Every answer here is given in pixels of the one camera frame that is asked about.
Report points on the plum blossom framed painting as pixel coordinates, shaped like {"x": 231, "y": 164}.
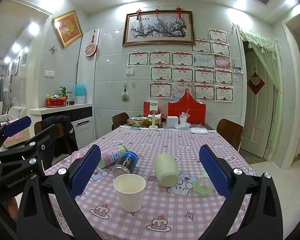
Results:
{"x": 159, "y": 27}

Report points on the clear drink cup with straw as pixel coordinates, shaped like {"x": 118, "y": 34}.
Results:
{"x": 183, "y": 118}

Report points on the white paper cup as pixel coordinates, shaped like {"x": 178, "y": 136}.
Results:
{"x": 130, "y": 190}

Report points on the red diamond door decoration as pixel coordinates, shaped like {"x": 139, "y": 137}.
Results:
{"x": 255, "y": 83}

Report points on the red plant tray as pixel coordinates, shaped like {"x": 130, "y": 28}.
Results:
{"x": 51, "y": 103}

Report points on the green lace door curtain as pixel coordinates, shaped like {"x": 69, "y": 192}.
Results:
{"x": 267, "y": 52}

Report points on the blue black tin can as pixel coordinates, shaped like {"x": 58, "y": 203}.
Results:
{"x": 126, "y": 164}

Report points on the pale green cylindrical cup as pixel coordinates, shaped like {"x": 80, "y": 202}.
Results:
{"x": 166, "y": 170}

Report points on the gold red framed picture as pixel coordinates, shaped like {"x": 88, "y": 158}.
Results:
{"x": 68, "y": 28}

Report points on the white desk lamp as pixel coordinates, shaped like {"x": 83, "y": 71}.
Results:
{"x": 153, "y": 107}

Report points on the red gift bag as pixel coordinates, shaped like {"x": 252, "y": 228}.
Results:
{"x": 187, "y": 104}

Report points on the white square box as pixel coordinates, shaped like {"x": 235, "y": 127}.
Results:
{"x": 172, "y": 121}

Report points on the round red wall ornament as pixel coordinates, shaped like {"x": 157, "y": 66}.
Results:
{"x": 91, "y": 49}

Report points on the pink checkered tablecloth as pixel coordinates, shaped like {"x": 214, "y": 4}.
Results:
{"x": 174, "y": 213}

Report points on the white sideboard cabinet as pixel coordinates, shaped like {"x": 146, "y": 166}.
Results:
{"x": 81, "y": 117}

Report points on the green clear plastic cup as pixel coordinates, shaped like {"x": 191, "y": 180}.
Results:
{"x": 203, "y": 184}

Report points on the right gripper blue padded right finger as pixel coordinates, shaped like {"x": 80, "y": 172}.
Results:
{"x": 263, "y": 216}

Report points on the black jacket on chair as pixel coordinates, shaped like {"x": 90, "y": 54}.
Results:
{"x": 65, "y": 143}

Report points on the teal white humidifier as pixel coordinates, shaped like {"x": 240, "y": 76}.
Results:
{"x": 80, "y": 93}

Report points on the pink green canister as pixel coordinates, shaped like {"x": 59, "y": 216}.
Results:
{"x": 111, "y": 155}

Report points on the white panel door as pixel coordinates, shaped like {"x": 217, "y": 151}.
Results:
{"x": 259, "y": 109}

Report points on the brown chair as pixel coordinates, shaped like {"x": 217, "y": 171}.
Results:
{"x": 231, "y": 132}
{"x": 119, "y": 120}

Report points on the brown chair right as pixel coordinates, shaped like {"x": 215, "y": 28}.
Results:
{"x": 231, "y": 132}

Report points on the brown chair left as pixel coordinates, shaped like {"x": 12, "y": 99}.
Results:
{"x": 119, "y": 120}

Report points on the small red box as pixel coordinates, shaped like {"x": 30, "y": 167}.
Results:
{"x": 146, "y": 108}

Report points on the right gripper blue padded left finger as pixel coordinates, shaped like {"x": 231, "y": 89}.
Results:
{"x": 37, "y": 219}

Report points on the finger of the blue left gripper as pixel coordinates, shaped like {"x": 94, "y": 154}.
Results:
{"x": 18, "y": 125}

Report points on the pink small cup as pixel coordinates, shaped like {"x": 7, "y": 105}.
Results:
{"x": 76, "y": 155}

